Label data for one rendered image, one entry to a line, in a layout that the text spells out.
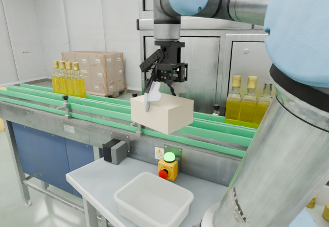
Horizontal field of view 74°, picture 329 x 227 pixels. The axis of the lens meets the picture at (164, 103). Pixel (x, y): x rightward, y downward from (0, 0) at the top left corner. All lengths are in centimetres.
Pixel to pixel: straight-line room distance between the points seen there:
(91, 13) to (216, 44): 472
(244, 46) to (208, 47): 17
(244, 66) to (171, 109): 53
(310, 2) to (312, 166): 14
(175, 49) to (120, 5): 451
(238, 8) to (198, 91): 69
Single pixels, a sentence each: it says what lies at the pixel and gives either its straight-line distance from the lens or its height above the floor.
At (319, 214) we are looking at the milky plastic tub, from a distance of 93.
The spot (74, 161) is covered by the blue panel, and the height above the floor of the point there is 60.
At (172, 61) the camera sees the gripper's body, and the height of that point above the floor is 125.
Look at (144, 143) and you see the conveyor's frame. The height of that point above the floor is 85.
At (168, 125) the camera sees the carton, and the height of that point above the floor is 108.
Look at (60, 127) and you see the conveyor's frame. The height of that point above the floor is 81.
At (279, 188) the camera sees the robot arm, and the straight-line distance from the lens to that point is 28.
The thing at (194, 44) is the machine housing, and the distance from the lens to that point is 112.
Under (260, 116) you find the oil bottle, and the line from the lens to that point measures 92.
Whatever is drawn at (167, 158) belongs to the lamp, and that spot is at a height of 84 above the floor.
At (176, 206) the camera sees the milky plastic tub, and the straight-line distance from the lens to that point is 83.
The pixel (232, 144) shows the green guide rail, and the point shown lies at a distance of 87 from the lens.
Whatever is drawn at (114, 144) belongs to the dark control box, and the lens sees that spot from 105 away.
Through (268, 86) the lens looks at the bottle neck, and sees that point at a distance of 90.
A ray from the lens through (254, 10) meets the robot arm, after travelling 49.
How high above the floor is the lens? 132
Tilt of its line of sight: 18 degrees down
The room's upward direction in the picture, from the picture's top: straight up
